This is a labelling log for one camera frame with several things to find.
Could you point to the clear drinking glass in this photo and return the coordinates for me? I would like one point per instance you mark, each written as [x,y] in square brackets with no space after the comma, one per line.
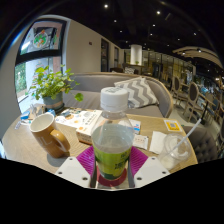
[38,109]

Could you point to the tan ceramic mug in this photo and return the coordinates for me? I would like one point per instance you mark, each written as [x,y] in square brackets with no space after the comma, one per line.
[45,136]

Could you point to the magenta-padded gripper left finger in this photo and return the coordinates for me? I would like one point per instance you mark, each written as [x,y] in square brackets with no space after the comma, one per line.
[75,170]

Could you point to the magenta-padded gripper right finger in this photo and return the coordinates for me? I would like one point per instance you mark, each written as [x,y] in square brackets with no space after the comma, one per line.
[150,170]

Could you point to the white paper napkin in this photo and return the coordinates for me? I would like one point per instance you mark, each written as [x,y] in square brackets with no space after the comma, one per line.
[157,141]

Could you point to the group of dining chairs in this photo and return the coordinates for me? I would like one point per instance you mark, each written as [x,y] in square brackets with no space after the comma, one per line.
[193,95]

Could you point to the grey curved sofa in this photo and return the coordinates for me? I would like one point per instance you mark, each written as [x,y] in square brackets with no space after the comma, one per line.
[93,86]

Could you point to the clear green-labelled drink bottle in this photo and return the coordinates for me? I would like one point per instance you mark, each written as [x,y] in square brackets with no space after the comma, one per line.
[112,146]

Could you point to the group of ceiling lights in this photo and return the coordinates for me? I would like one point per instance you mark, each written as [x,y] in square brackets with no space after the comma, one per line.
[106,6]

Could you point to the colourful window poster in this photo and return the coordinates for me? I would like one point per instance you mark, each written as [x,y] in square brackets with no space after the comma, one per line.
[41,38]

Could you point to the grey white chevron pillow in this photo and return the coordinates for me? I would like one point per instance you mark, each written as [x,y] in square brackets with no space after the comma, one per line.
[138,91]

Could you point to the small white printed packet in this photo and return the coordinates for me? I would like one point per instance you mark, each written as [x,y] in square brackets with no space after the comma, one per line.
[140,141]

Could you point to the yellow square card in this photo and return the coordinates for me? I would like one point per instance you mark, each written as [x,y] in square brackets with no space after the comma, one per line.
[172,126]

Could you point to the green potted plant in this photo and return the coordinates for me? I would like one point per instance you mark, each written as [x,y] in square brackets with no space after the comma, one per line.
[53,83]

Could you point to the white printed pamphlets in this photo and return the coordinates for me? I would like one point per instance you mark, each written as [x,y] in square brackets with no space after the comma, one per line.
[68,117]

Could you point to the clear plastic cup with straw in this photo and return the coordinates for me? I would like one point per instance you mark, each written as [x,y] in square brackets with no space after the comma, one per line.
[173,150]

